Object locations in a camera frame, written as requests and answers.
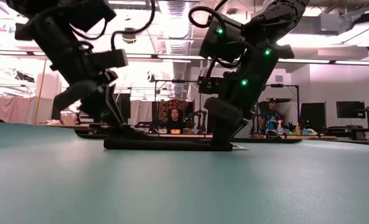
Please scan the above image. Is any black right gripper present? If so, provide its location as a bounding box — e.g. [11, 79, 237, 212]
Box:
[203, 70, 261, 147]

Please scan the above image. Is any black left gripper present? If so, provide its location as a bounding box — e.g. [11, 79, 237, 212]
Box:
[53, 70, 128, 129]

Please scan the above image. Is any black towel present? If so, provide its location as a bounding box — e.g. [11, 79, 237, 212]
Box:
[103, 124, 250, 152]

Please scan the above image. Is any cardboard box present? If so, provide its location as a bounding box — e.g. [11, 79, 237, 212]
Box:
[61, 112, 78, 125]

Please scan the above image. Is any large black monitor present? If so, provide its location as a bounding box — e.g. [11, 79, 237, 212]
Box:
[115, 93, 131, 121]

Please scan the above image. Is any person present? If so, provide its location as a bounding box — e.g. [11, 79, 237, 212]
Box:
[164, 108, 187, 131]
[258, 98, 283, 135]

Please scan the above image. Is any wooden background table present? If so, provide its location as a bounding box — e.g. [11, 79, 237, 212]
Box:
[252, 134, 338, 140]
[146, 133, 215, 139]

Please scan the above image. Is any red patterned fabric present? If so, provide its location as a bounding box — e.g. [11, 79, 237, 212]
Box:
[157, 98, 191, 124]

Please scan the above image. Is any long ceiling light bar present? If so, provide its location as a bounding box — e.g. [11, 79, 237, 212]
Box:
[0, 49, 369, 67]

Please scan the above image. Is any black desk monitor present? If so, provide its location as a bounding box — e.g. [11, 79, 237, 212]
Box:
[299, 102, 327, 130]

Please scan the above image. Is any beige curtain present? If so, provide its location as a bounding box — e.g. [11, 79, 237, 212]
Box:
[0, 96, 55, 124]

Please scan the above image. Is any green table mat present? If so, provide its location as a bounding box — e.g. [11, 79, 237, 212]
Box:
[0, 121, 369, 224]

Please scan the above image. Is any black desk stand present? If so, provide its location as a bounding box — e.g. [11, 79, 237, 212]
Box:
[326, 105, 369, 141]

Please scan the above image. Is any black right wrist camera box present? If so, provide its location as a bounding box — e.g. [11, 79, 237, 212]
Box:
[198, 76, 227, 95]

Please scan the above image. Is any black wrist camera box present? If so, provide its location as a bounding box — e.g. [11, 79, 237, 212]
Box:
[198, 76, 227, 95]
[89, 49, 129, 73]

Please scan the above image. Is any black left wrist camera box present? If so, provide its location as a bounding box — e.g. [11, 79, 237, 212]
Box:
[89, 49, 129, 73]

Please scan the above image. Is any yellow power cable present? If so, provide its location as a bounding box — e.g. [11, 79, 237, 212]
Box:
[34, 58, 47, 125]

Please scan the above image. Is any black metal rig frame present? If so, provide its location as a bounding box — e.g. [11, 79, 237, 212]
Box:
[154, 80, 203, 125]
[263, 83, 300, 125]

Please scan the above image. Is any silver ventilation duct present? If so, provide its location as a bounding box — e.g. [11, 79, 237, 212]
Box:
[164, 0, 192, 80]

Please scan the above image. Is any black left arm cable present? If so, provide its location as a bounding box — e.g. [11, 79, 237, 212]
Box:
[111, 0, 156, 50]

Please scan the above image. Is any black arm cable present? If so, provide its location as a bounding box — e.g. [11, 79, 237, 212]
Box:
[188, 0, 230, 35]
[111, 0, 156, 50]

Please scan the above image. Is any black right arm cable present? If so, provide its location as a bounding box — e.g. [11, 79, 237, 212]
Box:
[188, 0, 230, 35]

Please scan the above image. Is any black wall monitor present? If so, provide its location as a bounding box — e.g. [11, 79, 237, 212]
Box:
[335, 101, 367, 119]

